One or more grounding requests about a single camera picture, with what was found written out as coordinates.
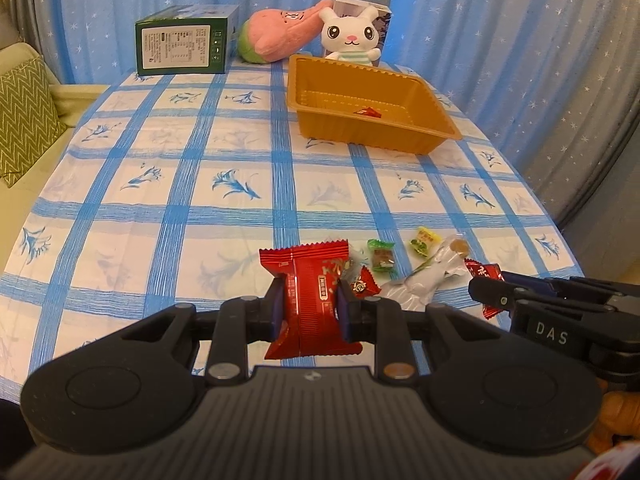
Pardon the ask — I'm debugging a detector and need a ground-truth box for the yellow green wrapped candy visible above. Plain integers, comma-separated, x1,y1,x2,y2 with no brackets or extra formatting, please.
410,226,440,256

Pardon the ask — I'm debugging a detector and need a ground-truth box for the large red snack packet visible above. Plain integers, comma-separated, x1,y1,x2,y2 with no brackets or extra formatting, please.
258,241,363,361

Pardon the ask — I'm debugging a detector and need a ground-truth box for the yellow plastic tray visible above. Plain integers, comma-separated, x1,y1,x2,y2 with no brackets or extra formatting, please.
287,54,463,156

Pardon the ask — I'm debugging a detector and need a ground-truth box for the red packet with white print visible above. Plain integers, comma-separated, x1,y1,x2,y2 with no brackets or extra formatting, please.
464,257,506,318

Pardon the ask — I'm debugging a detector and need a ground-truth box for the clear plastic snack wrapper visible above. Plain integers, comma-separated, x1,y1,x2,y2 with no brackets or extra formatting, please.
382,235,471,311

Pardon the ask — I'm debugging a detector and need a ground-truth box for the pink plush toy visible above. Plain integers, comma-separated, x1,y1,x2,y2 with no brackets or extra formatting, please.
237,1,335,64

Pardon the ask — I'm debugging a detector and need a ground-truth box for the person's right hand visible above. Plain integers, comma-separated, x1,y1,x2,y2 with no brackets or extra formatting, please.
587,389,640,458

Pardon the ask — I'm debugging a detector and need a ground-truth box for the green wrapped brown candy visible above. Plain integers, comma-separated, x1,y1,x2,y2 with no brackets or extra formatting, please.
366,239,398,276

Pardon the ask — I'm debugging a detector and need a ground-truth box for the green patterned cushion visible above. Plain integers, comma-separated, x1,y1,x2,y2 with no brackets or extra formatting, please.
0,55,68,188

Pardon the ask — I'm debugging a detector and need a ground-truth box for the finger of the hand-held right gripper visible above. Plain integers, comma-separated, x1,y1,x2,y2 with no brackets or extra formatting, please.
468,276,551,320
500,270,586,291

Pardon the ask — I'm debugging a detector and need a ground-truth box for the grey curtain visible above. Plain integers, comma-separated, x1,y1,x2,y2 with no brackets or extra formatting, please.
0,0,51,56

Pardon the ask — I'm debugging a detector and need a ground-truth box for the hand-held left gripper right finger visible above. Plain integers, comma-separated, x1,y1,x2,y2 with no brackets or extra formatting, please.
336,280,487,387

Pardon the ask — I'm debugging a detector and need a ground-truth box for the clear wrapped candy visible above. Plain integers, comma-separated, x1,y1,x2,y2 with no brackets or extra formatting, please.
325,237,371,281

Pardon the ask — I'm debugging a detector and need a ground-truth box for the green cardboard box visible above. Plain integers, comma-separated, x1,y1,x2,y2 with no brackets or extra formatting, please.
135,5,241,77

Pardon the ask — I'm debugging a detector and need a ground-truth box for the blue checked tablecloth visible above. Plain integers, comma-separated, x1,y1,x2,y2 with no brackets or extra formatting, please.
0,57,586,403

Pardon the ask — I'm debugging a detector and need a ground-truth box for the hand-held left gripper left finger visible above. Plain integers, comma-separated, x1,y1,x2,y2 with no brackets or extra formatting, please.
120,280,288,387

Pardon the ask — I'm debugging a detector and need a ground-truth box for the beige sofa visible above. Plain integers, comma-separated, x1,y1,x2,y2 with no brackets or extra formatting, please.
0,42,111,281

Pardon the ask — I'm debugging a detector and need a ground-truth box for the red patterned clothing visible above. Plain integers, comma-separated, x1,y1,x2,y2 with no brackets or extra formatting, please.
595,442,640,480

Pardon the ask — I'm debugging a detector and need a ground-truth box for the white bunny plush toy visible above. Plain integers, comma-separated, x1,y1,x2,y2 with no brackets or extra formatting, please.
318,5,386,66

